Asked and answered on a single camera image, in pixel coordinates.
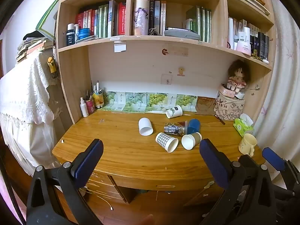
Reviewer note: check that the letter print fabric box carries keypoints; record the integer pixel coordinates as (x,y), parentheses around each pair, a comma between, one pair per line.
(228,112)

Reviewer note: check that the green tissue pack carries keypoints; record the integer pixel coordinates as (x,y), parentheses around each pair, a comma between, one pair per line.
(243,125)

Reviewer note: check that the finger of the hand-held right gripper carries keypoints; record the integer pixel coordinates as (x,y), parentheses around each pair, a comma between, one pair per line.
(273,158)

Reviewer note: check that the white paper label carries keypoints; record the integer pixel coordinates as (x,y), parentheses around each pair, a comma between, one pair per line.
(120,46)

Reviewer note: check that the floral cylinder tin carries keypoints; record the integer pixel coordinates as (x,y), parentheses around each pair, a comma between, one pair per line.
(140,17)

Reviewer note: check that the white leaf print paper cup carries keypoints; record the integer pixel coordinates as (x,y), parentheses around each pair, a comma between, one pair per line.
(174,111)

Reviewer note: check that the blue plastic cup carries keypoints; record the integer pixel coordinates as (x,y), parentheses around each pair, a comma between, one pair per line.
(194,125)

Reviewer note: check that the checkered paper cup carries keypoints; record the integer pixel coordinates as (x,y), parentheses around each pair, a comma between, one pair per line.
(165,141)

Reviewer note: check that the floral curtain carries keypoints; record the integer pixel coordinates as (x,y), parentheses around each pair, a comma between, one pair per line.
(283,79)

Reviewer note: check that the cream ceramic mug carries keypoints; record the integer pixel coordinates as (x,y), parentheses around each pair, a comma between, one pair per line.
(246,144)

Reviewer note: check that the white spray bottle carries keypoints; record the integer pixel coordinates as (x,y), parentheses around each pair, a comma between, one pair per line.
(84,109)

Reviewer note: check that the brown paper cup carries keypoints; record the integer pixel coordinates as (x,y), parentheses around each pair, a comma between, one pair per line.
(190,141)

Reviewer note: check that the pile of old books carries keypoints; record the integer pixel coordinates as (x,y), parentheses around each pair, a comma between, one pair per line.
(30,46)

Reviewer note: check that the row of dark books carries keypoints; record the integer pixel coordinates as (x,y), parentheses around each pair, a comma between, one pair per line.
(157,15)

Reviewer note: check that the blue tape roll stack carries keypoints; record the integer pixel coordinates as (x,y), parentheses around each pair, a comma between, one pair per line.
(84,34)

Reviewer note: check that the plain white paper cup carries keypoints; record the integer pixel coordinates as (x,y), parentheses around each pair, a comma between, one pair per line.
(144,125)

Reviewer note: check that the wooden desk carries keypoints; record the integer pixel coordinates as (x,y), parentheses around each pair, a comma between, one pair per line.
(131,154)

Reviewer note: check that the grey zip case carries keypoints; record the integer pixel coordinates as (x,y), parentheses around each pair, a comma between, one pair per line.
(182,34)

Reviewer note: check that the clear printed plastic cup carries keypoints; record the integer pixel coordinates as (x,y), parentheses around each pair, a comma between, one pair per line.
(173,129)

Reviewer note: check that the green framed picture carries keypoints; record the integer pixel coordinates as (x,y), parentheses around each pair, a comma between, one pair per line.
(48,18)

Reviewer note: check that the wooden bookshelf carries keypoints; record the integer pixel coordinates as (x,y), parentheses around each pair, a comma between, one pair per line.
(178,51)

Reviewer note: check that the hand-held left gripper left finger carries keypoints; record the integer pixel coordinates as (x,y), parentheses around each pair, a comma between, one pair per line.
(86,161)

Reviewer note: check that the rag doll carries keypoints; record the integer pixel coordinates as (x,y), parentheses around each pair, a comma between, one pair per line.
(237,76)

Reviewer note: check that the brown pen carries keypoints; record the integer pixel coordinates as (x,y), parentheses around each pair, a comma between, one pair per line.
(220,120)

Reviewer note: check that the black bottle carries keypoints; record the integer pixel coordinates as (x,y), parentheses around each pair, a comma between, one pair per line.
(70,35)

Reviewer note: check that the pink round box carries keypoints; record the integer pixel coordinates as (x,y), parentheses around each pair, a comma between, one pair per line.
(226,91)

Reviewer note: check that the yellow hanging toy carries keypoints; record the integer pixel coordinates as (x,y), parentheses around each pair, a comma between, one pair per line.
(52,66)

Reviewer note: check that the row of cosmetic bottles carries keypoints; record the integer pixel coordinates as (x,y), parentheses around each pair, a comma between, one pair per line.
(249,38)

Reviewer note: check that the row of red green books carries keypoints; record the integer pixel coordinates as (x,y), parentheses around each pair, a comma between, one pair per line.
(103,20)

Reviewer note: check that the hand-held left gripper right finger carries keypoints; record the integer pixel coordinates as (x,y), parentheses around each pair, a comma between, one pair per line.
(214,165)

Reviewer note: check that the white lace cloth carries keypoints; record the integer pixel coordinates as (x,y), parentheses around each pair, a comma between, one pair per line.
(25,93)

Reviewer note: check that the brown carved wooden board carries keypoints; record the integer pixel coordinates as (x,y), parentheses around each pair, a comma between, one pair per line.
(206,105)

